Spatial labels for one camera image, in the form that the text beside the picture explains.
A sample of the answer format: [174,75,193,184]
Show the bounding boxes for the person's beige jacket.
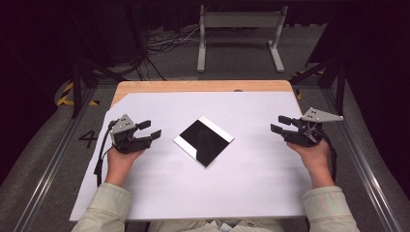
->
[147,217,285,232]

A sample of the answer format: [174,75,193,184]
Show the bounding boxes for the person's right hand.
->
[285,139,337,189]

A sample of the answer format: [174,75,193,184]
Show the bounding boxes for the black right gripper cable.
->
[321,130,338,184]

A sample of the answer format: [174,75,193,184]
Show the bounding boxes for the person's left hand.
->
[104,146,146,189]

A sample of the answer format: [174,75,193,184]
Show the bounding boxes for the wooden table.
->
[110,79,303,109]

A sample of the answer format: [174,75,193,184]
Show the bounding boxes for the grey metal stand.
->
[196,4,289,73]

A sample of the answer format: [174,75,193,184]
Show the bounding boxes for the yellow black hazard tape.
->
[56,81,101,107]
[292,69,325,101]

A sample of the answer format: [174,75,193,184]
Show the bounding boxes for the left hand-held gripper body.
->
[108,114,153,155]

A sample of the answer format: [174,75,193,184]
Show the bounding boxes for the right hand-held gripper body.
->
[282,106,345,149]

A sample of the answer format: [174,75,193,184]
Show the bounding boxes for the black floor cable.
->
[134,47,168,82]

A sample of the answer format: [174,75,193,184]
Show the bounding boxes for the white floor cable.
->
[148,26,201,48]

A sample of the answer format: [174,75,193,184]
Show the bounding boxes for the black metal stand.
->
[69,59,128,119]
[289,57,348,116]

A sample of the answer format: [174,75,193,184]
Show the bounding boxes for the white paper sheet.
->
[69,91,313,222]

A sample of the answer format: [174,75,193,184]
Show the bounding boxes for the aluminium floor rail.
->
[13,86,98,232]
[322,88,404,232]

